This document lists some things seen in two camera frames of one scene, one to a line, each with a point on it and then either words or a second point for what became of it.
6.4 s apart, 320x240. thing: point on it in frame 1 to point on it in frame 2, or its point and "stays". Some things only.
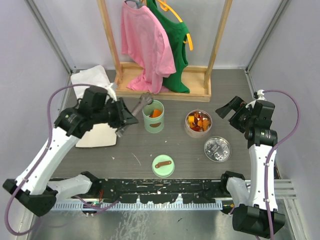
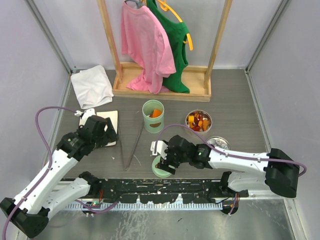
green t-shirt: [176, 32] stays
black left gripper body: [113, 113] to [108, 136]
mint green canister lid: [163, 166] stays
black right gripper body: [249, 118] to [176, 159]
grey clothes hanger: [139, 4] stays
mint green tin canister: [153, 114] stays
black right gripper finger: [235, 104] to [168, 168]
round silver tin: [198, 123] stays
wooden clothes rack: [198, 78] stays
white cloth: [95, 76] stays
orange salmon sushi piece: [155, 113] stays
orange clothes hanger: [164, 7] stays
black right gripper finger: [238, 121] to [167, 160]
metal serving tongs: [145, 99] to [126, 168]
